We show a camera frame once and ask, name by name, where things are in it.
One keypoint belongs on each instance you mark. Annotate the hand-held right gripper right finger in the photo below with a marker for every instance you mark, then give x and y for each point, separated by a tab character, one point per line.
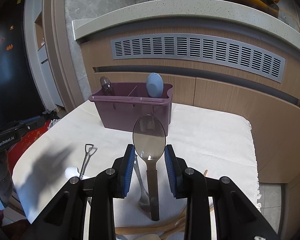
170	172

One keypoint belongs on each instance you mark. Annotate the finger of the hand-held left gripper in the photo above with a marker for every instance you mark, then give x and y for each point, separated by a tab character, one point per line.
35	123

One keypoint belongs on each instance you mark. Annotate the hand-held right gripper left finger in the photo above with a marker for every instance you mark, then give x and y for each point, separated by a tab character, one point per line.
130	170

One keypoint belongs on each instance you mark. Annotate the wooden chopstick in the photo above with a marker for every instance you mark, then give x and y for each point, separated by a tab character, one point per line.
175	226
205	173

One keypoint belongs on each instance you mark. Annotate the transparent grey plastic spoon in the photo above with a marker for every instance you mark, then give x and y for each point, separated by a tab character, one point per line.
148	137

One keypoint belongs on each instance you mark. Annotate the shovel-shaped metal spoon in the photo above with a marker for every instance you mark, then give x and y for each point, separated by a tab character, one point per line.
85	163

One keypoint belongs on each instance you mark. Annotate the purple plastic utensil holder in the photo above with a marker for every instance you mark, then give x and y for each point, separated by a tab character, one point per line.
120	115

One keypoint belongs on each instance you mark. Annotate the person's left hand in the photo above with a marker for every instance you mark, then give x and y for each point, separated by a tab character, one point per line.
1	177

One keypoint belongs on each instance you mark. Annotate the red floor mat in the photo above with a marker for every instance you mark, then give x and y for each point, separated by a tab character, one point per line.
32	140

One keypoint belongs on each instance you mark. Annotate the black refrigerator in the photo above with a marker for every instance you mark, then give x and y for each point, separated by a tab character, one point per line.
12	67

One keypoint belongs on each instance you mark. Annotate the small dark transparent spoon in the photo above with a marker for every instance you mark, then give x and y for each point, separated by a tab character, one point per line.
106	85

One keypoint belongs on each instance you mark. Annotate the blue spoon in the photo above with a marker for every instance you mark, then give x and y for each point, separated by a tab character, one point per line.
154	85

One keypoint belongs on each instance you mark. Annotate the wooden cabinet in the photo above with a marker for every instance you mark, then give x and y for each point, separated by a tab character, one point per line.
227	100

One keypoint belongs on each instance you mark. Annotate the grey vent grille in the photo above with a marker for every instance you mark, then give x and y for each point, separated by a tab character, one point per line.
202	55

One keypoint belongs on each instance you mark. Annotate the speckled stone countertop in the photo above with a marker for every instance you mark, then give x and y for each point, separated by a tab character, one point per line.
190	12

